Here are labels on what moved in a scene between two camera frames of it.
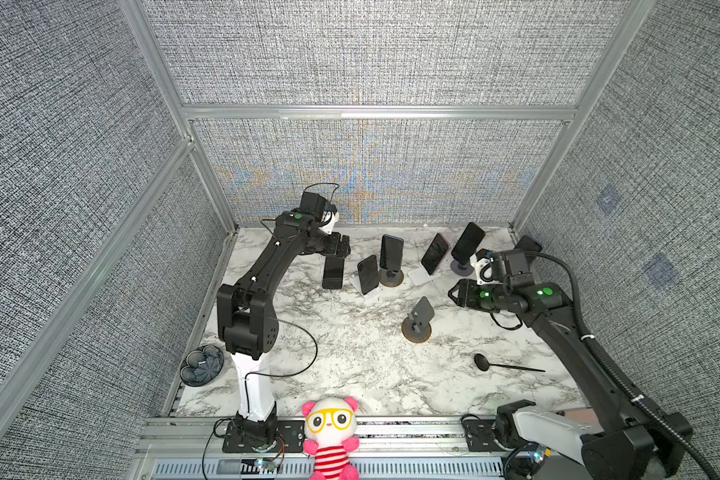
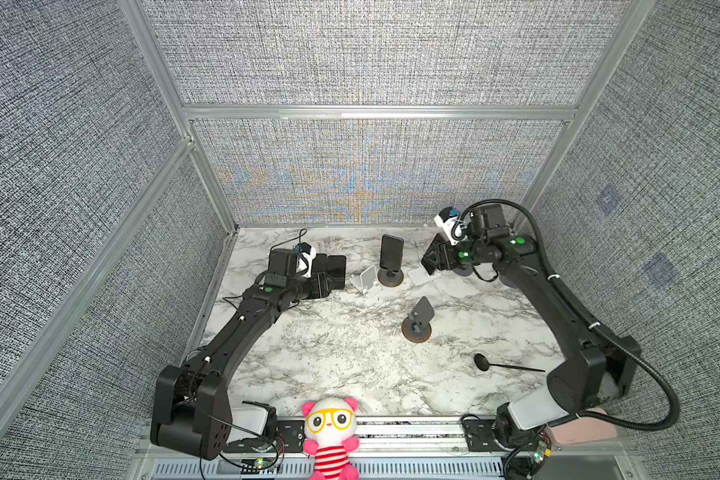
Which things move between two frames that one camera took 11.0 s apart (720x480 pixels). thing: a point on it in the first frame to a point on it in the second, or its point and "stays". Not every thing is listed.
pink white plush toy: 330,425 stays
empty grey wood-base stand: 417,327 stays
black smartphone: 434,253 stays
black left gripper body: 329,245 to 313,287
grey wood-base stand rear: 390,278 stays
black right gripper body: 474,295 to 456,255
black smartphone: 391,252 stays
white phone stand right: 421,275 stays
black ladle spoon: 483,364 stays
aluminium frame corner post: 136,12 stays
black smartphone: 333,274 to 319,264
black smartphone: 367,271 to 336,269
